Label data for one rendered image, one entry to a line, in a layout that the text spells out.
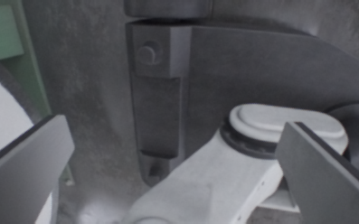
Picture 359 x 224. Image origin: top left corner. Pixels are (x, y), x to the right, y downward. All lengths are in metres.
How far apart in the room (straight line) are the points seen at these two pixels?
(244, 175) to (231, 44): 0.27
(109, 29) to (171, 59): 0.33
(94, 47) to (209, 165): 0.58
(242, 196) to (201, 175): 0.06
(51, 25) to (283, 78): 0.75
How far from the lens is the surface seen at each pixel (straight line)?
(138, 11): 0.45
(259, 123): 0.35
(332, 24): 0.68
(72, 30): 0.80
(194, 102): 0.50
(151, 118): 0.53
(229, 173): 0.31
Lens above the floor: 0.61
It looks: 58 degrees down
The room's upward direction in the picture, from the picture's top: 157 degrees counter-clockwise
